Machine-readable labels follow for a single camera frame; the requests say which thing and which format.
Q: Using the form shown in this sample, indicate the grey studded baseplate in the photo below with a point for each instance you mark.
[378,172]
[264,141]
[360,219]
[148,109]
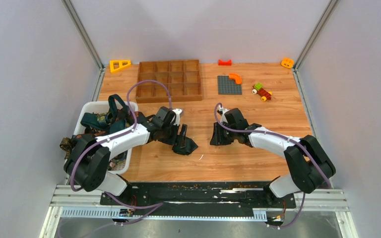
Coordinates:
[227,86]

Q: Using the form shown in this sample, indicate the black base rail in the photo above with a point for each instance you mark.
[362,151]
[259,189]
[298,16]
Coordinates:
[205,199]

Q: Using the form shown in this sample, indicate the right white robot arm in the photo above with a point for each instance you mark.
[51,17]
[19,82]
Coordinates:
[309,165]

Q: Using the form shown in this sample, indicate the dark green leaf tie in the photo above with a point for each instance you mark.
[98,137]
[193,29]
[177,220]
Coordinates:
[184,146]

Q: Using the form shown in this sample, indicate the toy brick car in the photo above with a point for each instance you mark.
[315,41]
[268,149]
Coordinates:
[258,89]

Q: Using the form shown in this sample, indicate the orange curved block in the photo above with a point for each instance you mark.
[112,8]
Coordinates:
[237,78]

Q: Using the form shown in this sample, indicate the orange round block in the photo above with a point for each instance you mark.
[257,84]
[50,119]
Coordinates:
[287,63]

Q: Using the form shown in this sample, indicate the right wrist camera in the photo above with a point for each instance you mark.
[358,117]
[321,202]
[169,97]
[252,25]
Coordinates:
[222,111]

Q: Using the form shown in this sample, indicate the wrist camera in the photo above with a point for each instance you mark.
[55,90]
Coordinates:
[222,111]
[177,117]

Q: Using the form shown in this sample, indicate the white plastic basket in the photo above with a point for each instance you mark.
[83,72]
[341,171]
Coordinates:
[117,165]

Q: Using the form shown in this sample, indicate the pile of patterned ties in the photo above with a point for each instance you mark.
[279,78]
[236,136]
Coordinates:
[101,120]

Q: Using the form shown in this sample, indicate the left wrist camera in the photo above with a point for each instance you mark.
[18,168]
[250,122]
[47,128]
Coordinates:
[177,117]

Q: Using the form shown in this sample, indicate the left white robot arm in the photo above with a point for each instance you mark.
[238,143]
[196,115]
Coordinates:
[88,162]

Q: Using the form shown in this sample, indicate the yellow triangular block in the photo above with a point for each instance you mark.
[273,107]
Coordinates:
[119,65]

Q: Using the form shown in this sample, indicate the red plastic block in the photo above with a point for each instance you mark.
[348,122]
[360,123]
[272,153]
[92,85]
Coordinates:
[225,62]

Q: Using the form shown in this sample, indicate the wooden compartment tray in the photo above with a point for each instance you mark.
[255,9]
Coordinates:
[179,78]

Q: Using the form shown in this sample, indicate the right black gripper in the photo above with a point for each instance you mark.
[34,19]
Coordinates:
[217,140]

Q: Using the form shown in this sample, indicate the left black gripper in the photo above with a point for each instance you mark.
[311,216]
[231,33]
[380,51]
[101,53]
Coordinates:
[177,138]

